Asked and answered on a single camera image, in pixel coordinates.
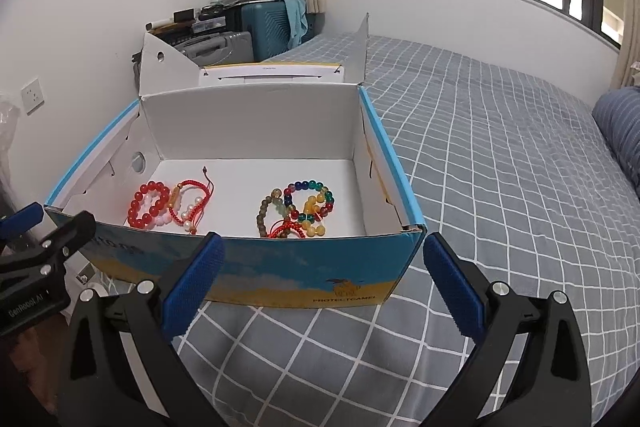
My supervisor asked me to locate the light blue cloth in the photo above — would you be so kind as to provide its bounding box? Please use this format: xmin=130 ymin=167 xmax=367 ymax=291
xmin=278 ymin=0 xmax=308 ymax=50

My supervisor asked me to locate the grey checked bed sheet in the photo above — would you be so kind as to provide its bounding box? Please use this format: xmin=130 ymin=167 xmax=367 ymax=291
xmin=115 ymin=32 xmax=632 ymax=427

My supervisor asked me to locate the white wall socket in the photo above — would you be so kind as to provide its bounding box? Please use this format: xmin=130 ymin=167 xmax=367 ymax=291
xmin=21 ymin=78 xmax=46 ymax=115

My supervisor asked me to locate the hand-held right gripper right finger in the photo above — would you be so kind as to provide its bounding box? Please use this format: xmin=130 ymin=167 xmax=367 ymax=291
xmin=422 ymin=232 xmax=593 ymax=427

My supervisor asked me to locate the blue cardboard shoe box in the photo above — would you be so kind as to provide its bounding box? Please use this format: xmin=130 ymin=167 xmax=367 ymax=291
xmin=44 ymin=13 xmax=427 ymax=308

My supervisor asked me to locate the blue striped pillow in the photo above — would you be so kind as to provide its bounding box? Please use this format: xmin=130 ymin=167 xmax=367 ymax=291
xmin=591 ymin=87 xmax=640 ymax=198

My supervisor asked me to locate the multicolour bead bracelet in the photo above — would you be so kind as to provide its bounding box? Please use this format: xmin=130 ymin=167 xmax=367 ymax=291
xmin=282 ymin=179 xmax=335 ymax=225

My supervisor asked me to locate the green brown bead bracelet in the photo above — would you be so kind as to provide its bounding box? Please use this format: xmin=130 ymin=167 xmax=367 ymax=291
xmin=257 ymin=188 xmax=301 ymax=239

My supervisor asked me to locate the grey suitcase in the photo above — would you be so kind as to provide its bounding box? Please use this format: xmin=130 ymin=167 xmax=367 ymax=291
xmin=172 ymin=31 xmax=253 ymax=68

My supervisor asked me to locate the red cord bracelet gold bead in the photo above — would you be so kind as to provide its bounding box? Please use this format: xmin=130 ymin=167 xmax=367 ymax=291
xmin=167 ymin=165 xmax=217 ymax=228

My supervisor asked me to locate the stack of flat books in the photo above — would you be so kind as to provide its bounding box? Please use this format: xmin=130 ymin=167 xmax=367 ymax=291
xmin=146 ymin=18 xmax=231 ymax=36

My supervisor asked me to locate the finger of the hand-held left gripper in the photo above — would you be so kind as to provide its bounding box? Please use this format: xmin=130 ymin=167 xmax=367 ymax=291
xmin=0 ymin=210 xmax=97 ymax=280
xmin=0 ymin=202 xmax=44 ymax=241

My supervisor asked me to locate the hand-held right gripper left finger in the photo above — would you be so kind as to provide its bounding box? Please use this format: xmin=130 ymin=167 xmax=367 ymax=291
xmin=57 ymin=231 xmax=231 ymax=427

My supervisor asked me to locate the clear plastic bag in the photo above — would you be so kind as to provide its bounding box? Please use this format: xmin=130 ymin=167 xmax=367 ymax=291
xmin=0 ymin=92 xmax=21 ymax=158

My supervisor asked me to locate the teal suitcase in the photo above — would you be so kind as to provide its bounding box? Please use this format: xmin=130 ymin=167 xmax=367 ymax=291
xmin=240 ymin=0 xmax=318 ymax=62

